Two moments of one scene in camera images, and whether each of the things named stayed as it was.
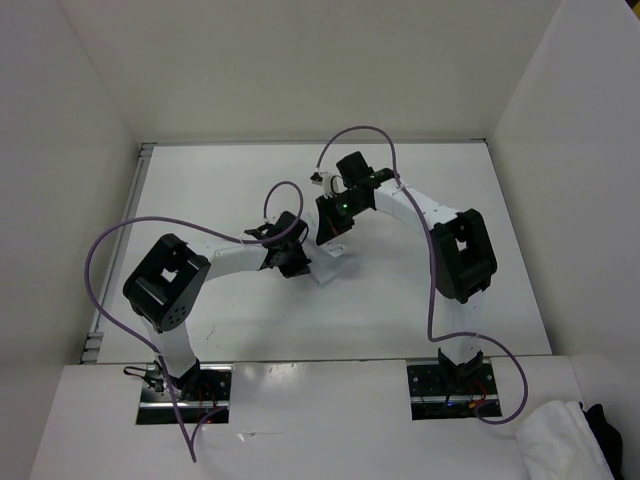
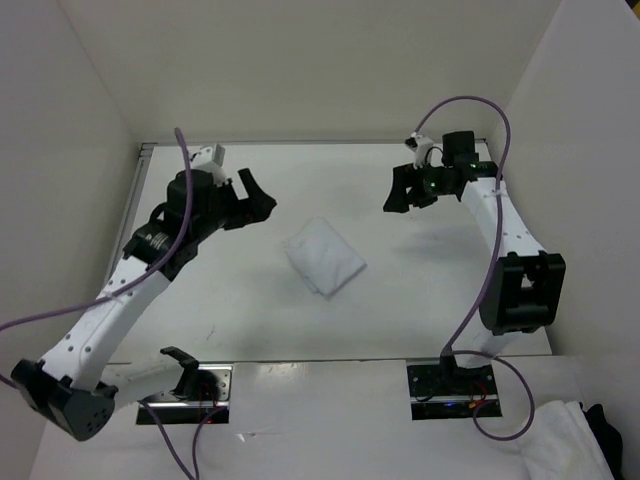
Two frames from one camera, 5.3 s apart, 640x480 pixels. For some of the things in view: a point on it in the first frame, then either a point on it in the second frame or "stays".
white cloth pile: x=556 y=442 stays
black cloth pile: x=608 y=436 stays
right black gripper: x=329 y=225 → x=406 y=176
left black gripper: x=297 y=268 → x=260 y=204
